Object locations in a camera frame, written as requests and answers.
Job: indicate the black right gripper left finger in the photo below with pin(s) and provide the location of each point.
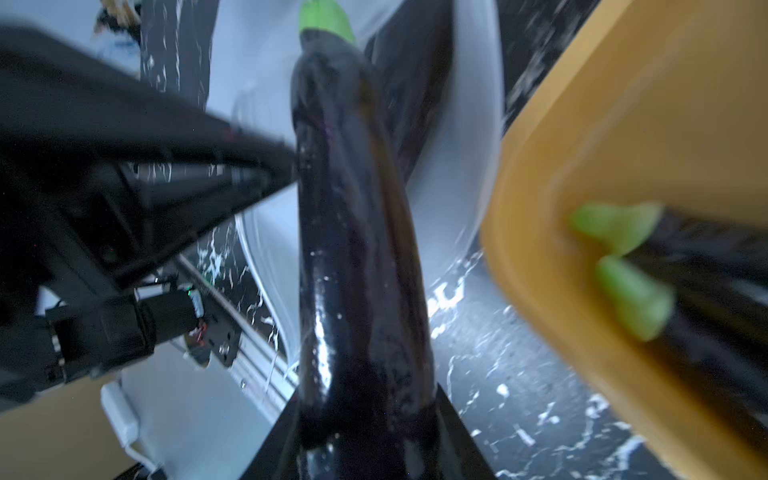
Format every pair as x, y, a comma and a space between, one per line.
276, 459

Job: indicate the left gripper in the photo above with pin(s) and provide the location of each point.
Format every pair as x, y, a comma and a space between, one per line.
104, 180

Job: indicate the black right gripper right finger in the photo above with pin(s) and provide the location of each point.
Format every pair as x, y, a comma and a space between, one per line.
460, 457

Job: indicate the purple eggplant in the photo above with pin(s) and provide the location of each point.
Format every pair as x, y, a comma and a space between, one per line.
713, 335
661, 232
367, 388

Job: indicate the yellow plastic tray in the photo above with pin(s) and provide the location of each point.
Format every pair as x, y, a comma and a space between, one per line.
652, 100

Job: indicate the white power strip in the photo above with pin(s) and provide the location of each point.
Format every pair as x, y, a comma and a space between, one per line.
124, 422

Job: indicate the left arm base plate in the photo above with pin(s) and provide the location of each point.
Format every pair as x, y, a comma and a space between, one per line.
217, 335

